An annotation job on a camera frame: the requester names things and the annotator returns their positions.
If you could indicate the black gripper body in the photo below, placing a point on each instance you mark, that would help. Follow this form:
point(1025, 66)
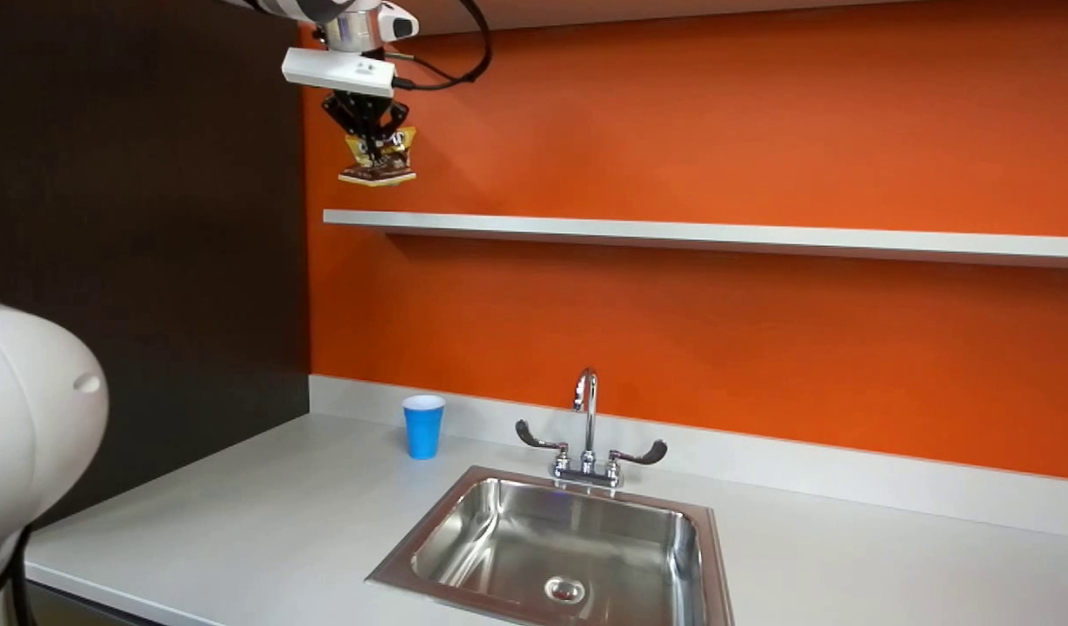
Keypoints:
point(365, 109)

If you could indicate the brown yellow chips packet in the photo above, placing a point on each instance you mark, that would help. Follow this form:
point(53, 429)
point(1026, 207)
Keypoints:
point(381, 164)

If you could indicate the white wall shelf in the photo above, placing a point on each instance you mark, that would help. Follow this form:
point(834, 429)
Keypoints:
point(719, 235)

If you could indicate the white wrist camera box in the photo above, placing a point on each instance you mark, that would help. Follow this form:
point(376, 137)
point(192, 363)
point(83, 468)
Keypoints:
point(338, 72)

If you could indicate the stainless steel sink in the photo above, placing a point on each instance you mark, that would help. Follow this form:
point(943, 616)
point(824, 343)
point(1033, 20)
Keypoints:
point(555, 559)

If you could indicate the blue plastic cup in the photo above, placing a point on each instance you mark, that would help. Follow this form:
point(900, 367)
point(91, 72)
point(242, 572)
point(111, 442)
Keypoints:
point(421, 426)

